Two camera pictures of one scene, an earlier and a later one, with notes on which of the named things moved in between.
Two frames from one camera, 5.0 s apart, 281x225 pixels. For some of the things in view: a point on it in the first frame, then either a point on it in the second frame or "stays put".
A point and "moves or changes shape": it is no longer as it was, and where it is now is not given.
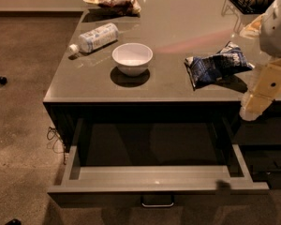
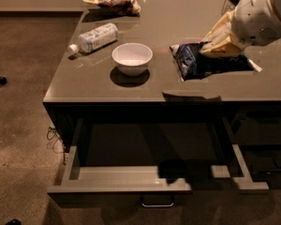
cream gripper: [276, 28] to [255, 19]
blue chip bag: [229, 60] moves or changes shape
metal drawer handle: [156, 205] stays put
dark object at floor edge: [14, 221] stays put
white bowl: [132, 59] stays put
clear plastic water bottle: [96, 37] stays put
